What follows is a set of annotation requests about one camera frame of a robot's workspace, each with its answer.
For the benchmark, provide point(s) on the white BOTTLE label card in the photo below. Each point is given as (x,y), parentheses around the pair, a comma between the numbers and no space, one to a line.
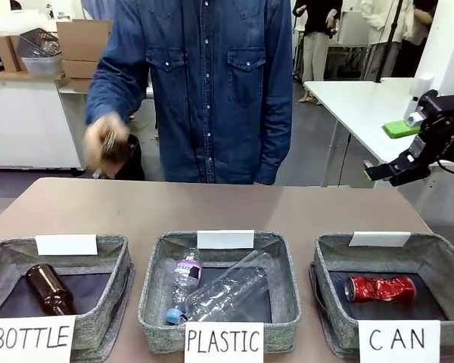
(30,338)

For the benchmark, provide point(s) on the bystander in dark clothes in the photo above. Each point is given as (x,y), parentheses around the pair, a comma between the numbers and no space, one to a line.
(412,56)

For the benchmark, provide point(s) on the flat cardboard box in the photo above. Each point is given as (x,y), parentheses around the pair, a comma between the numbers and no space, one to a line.
(79,84)
(79,69)

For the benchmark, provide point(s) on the white PLASTIC label card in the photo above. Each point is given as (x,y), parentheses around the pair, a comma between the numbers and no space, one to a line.
(224,340)

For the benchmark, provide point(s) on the bystander in black top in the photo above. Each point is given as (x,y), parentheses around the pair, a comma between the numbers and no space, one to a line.
(318,45)

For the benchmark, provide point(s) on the brown glass bottle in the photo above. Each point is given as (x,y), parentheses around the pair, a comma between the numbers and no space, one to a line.
(47,287)
(126,145)

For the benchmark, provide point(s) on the bystander in white coat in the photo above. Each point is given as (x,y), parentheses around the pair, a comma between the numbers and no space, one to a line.
(378,22)

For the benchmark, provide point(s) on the person in denim shirt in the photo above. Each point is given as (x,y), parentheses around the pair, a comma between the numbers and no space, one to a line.
(212,94)

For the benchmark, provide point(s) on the grey fabric basket bottle label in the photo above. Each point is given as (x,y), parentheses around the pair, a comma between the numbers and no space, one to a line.
(109,264)

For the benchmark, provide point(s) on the grey fabric basket can label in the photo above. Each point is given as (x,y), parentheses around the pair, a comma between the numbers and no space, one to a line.
(325,272)

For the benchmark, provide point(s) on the white cabinet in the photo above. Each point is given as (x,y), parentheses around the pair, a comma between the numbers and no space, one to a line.
(30,121)

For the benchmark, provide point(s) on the clear plastic container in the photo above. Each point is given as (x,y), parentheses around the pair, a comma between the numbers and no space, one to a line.
(39,56)

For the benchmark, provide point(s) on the white table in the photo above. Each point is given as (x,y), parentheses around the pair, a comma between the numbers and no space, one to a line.
(355,102)

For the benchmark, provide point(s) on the person right hand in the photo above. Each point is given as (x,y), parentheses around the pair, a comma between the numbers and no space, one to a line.
(94,140)

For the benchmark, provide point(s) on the person right forearm denim sleeve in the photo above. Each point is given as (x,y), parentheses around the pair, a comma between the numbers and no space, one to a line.
(109,90)

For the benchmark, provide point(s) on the grey fabric basket plastic label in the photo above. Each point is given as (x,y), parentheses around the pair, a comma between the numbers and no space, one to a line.
(159,272)

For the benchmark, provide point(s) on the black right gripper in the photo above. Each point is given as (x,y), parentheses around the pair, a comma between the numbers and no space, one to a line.
(448,125)

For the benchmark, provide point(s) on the small blue-capped plastic bottle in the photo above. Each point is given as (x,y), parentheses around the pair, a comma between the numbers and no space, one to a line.
(183,272)

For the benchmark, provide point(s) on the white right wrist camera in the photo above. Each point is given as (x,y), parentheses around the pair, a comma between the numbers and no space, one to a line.
(420,94)

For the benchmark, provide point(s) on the black tripod pole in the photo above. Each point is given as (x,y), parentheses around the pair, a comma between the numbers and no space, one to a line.
(391,34)

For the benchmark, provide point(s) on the small cardboard box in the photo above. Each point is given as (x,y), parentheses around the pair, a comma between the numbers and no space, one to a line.
(5,53)

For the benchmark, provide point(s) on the large open cardboard box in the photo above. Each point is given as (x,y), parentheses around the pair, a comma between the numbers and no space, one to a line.
(81,39)

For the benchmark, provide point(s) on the large clear plastic bottle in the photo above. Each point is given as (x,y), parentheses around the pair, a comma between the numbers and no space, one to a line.
(231,291)

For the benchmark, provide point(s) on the white CAN label card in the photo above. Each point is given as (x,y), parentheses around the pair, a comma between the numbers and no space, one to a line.
(399,338)

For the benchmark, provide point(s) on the blank white card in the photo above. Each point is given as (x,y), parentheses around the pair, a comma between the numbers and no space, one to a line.
(66,244)
(225,239)
(380,239)

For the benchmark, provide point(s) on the crushed red can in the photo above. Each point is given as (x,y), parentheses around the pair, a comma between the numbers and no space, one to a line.
(380,289)

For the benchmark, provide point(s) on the black bag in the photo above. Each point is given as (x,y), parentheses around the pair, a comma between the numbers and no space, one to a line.
(134,170)

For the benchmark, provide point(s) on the person left forearm denim sleeve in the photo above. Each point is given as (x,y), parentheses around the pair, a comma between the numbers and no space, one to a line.
(274,151)

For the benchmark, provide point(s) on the white box machine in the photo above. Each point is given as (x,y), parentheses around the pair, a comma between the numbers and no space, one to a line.
(350,28)

